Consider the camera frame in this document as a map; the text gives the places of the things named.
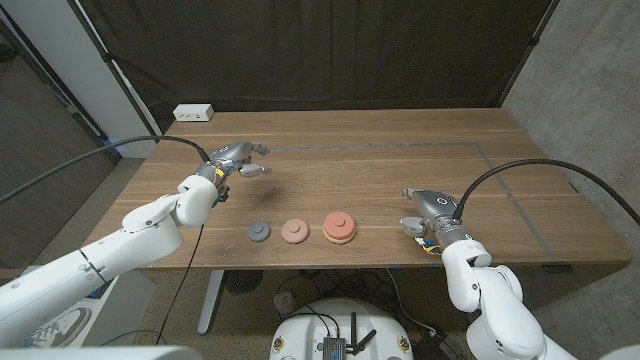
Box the small grey hanoi disk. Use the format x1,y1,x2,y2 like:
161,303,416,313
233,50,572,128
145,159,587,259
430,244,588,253
248,220,272,243

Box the white power strip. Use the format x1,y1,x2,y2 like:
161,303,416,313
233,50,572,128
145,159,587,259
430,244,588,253
172,103,215,123

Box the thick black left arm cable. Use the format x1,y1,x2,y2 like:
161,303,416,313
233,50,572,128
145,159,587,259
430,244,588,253
0,134,211,205

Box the black backdrop cloth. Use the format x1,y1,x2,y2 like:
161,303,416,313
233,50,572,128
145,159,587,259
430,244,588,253
74,0,559,134

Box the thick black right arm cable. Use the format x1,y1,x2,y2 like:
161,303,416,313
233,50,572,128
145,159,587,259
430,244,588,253
452,158,640,226

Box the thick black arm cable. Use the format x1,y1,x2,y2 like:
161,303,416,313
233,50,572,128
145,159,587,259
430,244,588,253
452,158,640,226
0,134,211,205

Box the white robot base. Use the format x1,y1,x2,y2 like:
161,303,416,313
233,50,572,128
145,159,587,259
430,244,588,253
268,297,415,360

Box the large orange hanoi disk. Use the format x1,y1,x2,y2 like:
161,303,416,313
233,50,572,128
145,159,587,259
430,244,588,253
322,230,357,246

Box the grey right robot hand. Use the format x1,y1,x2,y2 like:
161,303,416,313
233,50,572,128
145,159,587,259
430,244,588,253
399,187,474,248

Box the dark round floor fan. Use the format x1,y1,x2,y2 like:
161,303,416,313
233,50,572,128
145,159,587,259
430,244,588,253
223,269,264,295

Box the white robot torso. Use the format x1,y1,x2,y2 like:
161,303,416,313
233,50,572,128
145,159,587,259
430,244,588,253
0,344,204,360

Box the black backdrop stand pole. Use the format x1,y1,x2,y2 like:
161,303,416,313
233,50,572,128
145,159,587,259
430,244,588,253
66,0,164,142
497,0,561,107

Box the white table leg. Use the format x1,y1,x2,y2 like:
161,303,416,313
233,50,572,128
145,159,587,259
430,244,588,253
196,269,226,336

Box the black power adapter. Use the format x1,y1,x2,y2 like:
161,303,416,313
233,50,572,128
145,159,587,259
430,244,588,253
413,329,464,360

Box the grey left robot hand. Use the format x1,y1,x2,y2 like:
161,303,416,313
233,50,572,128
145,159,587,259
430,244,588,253
197,140,274,194

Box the grey round floor object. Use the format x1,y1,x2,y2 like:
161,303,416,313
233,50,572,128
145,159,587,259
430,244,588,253
273,291,297,315

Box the green hanoi disk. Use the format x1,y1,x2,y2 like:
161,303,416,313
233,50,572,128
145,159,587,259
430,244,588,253
400,219,427,240

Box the light grey floor cable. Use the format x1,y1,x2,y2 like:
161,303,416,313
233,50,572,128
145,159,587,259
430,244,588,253
384,267,439,335

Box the grey white sneaker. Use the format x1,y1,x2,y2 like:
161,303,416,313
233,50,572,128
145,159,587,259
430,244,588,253
19,307,94,349

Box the grey antenna radio module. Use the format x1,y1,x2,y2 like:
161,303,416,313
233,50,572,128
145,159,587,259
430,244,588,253
322,312,379,360

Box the coral red hanoi disk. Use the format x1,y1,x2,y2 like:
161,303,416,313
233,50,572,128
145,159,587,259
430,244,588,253
322,211,357,240

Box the pink hanoi disk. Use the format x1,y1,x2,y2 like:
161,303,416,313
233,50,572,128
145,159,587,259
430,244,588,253
280,218,311,245

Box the thin black left wrist cable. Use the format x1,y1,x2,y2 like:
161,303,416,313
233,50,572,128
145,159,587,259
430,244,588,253
99,223,206,347

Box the grey tape outline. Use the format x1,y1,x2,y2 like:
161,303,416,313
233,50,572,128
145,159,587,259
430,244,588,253
264,141,559,264

